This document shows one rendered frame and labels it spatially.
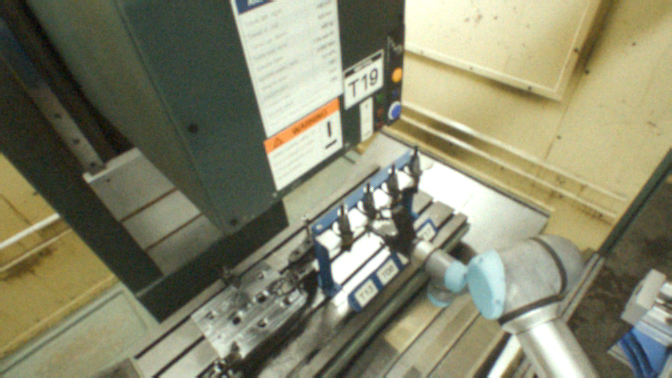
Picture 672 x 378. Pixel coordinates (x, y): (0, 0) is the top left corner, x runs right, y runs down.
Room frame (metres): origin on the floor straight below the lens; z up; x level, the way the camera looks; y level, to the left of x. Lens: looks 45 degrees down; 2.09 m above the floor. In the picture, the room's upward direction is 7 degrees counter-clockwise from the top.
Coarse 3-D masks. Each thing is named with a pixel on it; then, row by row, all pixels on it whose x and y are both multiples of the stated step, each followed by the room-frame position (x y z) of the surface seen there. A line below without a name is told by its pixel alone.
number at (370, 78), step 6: (372, 66) 0.61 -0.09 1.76; (378, 66) 0.62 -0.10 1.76; (366, 72) 0.60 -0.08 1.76; (372, 72) 0.61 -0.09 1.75; (378, 72) 0.62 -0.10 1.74; (360, 78) 0.59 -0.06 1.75; (366, 78) 0.60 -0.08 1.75; (372, 78) 0.61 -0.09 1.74; (378, 78) 0.62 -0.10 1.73; (360, 84) 0.59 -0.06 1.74; (366, 84) 0.60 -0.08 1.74; (372, 84) 0.61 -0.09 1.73; (378, 84) 0.62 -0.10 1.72; (360, 90) 0.59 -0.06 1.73; (366, 90) 0.60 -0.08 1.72
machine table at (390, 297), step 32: (352, 192) 1.13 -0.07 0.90; (416, 224) 0.92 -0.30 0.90; (448, 224) 0.90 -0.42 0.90; (256, 256) 0.85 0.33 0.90; (352, 256) 0.80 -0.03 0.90; (384, 256) 0.79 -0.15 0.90; (224, 288) 0.74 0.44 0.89; (320, 288) 0.69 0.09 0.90; (352, 288) 0.67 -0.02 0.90; (384, 288) 0.66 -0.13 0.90; (192, 320) 0.62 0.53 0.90; (320, 320) 0.57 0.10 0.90; (352, 320) 0.56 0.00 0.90; (384, 320) 0.58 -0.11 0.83; (160, 352) 0.53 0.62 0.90; (192, 352) 0.51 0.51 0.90; (320, 352) 0.47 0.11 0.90; (352, 352) 0.48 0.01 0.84
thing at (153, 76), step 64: (64, 0) 0.55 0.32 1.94; (128, 0) 0.39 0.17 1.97; (192, 0) 0.43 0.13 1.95; (384, 0) 0.63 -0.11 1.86; (64, 64) 0.87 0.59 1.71; (128, 64) 0.42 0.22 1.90; (192, 64) 0.42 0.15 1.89; (384, 64) 0.63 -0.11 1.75; (128, 128) 0.61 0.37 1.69; (192, 128) 0.39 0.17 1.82; (256, 128) 0.45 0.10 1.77; (192, 192) 0.43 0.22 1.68; (256, 192) 0.43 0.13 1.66
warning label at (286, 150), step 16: (320, 112) 0.53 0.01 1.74; (336, 112) 0.55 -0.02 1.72; (288, 128) 0.48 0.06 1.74; (304, 128) 0.50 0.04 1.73; (320, 128) 0.52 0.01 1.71; (336, 128) 0.55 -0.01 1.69; (272, 144) 0.46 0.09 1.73; (288, 144) 0.48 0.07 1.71; (304, 144) 0.50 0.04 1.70; (320, 144) 0.52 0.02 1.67; (336, 144) 0.54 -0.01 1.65; (272, 160) 0.46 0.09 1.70; (288, 160) 0.48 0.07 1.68; (304, 160) 0.50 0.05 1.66; (320, 160) 0.52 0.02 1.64; (288, 176) 0.47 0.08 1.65
